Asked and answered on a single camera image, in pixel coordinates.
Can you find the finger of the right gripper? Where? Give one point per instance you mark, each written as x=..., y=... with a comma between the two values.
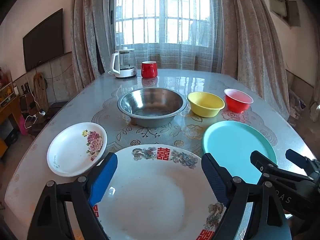
x=264, y=165
x=299, y=160

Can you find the black wall television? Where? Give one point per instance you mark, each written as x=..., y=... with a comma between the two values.
x=44, y=42

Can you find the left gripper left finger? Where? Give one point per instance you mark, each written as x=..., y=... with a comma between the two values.
x=50, y=219

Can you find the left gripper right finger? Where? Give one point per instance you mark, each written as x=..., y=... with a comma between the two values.
x=267, y=219

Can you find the large white dragon plate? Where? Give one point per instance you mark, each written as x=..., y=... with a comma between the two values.
x=158, y=192

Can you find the beige curtain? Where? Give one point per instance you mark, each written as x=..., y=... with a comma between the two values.
x=252, y=52
x=91, y=40

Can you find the grey wall electrical box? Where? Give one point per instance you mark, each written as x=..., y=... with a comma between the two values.
x=287, y=11

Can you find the red plastic bowl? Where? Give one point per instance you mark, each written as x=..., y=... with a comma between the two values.
x=237, y=101

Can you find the white sheer curtain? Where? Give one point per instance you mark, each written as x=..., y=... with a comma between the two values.
x=178, y=56

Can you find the red ceramic mug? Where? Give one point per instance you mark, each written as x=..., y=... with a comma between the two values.
x=149, y=69

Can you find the wooden cabinet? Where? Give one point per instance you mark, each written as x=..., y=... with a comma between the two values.
x=10, y=106

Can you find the yellow plastic bowl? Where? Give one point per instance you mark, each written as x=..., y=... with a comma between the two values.
x=205, y=104

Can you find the window with bars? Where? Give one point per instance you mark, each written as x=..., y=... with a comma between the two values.
x=185, y=22

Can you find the teal plastic plate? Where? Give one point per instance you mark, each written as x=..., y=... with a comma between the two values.
x=231, y=144

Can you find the floral lace tablecloth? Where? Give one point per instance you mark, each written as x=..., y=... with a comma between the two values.
x=185, y=130

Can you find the left beige curtain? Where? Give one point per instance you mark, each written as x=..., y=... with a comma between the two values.
x=91, y=40

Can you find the stainless steel bowl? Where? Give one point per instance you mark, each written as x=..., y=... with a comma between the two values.
x=152, y=107

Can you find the right beige curtain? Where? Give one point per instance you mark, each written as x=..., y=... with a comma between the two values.
x=252, y=52

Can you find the white glass electric kettle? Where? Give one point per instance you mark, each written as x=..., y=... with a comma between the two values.
x=123, y=63

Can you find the small white floral plate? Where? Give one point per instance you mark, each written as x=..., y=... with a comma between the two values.
x=76, y=149

